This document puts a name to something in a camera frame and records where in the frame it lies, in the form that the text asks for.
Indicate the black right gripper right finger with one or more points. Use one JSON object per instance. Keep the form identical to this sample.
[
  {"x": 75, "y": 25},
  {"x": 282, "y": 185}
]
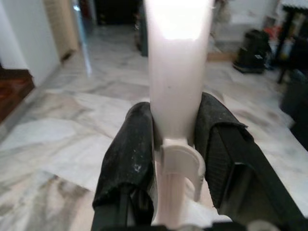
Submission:
[{"x": 223, "y": 149}]

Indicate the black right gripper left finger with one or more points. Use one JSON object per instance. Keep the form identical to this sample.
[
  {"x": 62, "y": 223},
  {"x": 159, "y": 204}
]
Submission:
[{"x": 130, "y": 154}]

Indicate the dark bin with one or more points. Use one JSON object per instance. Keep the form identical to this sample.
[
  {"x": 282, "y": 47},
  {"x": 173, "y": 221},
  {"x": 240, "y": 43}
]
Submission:
[{"x": 297, "y": 101}]

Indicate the tall black bag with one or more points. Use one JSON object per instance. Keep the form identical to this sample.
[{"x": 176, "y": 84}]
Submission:
[{"x": 144, "y": 31}]

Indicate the dark wooden staircase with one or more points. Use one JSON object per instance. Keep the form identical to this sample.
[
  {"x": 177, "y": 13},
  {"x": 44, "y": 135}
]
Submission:
[{"x": 13, "y": 89}]

